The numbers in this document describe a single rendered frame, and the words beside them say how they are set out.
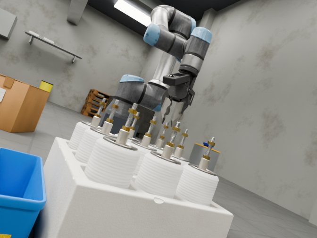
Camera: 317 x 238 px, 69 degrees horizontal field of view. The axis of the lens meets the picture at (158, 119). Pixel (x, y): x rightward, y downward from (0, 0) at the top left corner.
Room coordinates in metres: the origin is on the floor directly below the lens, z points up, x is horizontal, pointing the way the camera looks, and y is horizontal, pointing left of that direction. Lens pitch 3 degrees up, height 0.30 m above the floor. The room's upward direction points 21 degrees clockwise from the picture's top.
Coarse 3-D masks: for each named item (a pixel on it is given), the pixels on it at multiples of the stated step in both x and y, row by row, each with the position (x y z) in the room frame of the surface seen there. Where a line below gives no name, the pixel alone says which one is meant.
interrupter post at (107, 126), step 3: (105, 123) 0.57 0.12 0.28; (108, 123) 0.57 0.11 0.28; (105, 126) 0.57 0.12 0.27; (108, 126) 0.57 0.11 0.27; (111, 126) 0.58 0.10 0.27; (102, 129) 0.57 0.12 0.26; (105, 129) 0.57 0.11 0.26; (108, 129) 0.57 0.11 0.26; (102, 132) 0.57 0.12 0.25; (105, 132) 0.57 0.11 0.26; (108, 132) 0.57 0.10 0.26
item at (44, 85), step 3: (42, 81) 7.18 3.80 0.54; (45, 81) 7.16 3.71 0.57; (42, 84) 7.16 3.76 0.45; (45, 84) 7.17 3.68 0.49; (48, 84) 7.20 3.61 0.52; (51, 84) 7.27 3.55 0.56; (39, 87) 7.22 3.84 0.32; (42, 87) 7.17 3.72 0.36; (45, 87) 7.18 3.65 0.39; (48, 87) 7.23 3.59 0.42; (51, 87) 7.34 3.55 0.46; (45, 90) 7.20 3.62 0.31; (48, 90) 7.26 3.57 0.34
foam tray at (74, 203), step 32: (64, 160) 0.50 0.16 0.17; (64, 192) 0.42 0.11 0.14; (96, 192) 0.39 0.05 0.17; (128, 192) 0.43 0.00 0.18; (64, 224) 0.37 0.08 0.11; (96, 224) 0.40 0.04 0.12; (128, 224) 0.43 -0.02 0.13; (160, 224) 0.46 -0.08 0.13; (192, 224) 0.50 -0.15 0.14; (224, 224) 0.55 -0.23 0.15
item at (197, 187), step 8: (184, 168) 0.58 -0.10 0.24; (192, 168) 0.56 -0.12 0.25; (184, 176) 0.57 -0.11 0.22; (192, 176) 0.55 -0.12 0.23; (200, 176) 0.55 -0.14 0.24; (208, 176) 0.55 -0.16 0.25; (216, 176) 0.57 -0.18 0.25; (184, 184) 0.56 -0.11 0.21; (192, 184) 0.55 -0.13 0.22; (200, 184) 0.55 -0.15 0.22; (208, 184) 0.55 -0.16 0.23; (216, 184) 0.57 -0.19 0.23; (176, 192) 0.58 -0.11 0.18; (184, 192) 0.56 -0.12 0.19; (192, 192) 0.55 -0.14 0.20; (200, 192) 0.55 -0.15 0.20; (208, 192) 0.55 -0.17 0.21; (192, 200) 0.55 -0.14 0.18; (200, 200) 0.55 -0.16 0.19; (208, 200) 0.56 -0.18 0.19
